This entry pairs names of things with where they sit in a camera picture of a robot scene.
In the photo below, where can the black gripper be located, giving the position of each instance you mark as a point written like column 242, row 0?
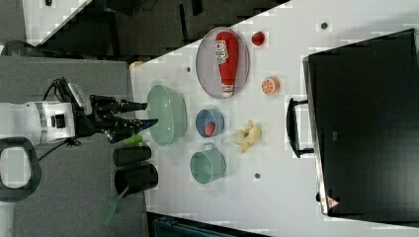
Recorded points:
column 103, row 119

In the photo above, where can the peeled yellow toy banana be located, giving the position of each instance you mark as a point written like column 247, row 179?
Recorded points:
column 245, row 138

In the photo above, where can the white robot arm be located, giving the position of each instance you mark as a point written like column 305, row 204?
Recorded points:
column 53, row 122

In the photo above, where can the black toaster oven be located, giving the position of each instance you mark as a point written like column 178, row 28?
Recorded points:
column 363, row 109

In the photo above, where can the green plastic colander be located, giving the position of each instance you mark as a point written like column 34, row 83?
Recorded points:
column 168, row 106

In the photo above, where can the large black cup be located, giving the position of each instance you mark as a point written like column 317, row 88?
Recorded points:
column 135, row 180

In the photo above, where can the green spatula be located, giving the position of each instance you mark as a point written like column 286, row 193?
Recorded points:
column 110, row 208

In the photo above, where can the blue bowl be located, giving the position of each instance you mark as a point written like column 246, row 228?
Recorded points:
column 204, row 117

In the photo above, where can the red toy in bowl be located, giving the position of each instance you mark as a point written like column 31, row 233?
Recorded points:
column 210, row 129

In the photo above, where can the green mug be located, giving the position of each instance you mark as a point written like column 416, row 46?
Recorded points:
column 207, row 165

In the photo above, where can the grey oval plate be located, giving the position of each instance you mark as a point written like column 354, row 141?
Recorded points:
column 207, row 68

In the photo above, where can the red ketchup bottle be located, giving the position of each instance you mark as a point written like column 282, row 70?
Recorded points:
column 226, row 54

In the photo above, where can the orange slice toy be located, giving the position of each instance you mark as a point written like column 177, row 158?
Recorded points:
column 270, row 86

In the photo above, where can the red toy strawberry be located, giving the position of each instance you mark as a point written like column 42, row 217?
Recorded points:
column 258, row 38

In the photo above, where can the green handled utensil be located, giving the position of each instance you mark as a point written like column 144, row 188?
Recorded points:
column 133, row 140

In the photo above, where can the black oven door handle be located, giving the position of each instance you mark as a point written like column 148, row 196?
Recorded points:
column 292, row 129

